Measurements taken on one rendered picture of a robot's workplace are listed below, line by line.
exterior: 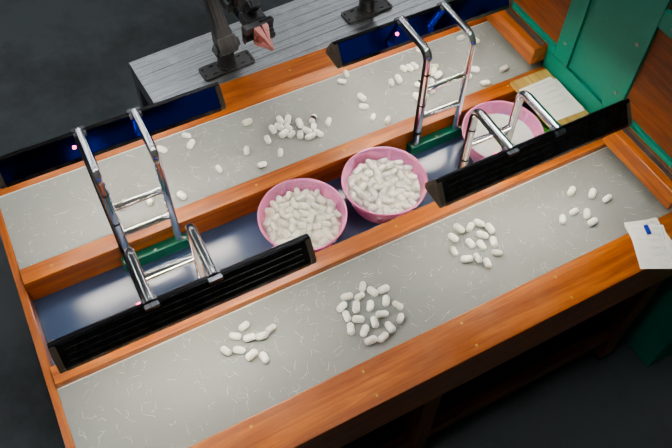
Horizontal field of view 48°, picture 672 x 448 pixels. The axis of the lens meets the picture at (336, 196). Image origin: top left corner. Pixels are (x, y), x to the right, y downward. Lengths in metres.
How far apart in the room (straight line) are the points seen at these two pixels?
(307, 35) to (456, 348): 1.38
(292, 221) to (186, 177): 0.37
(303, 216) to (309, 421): 0.64
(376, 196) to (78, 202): 0.90
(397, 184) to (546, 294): 0.56
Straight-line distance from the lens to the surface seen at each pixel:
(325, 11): 2.99
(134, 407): 2.03
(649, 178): 2.42
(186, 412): 2.00
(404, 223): 2.22
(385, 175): 2.35
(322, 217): 2.24
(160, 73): 2.80
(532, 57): 2.67
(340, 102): 2.54
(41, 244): 2.34
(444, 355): 2.02
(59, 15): 4.23
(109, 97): 3.72
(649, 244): 2.36
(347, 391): 1.96
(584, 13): 2.50
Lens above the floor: 2.59
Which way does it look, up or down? 54 degrees down
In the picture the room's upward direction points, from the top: 1 degrees clockwise
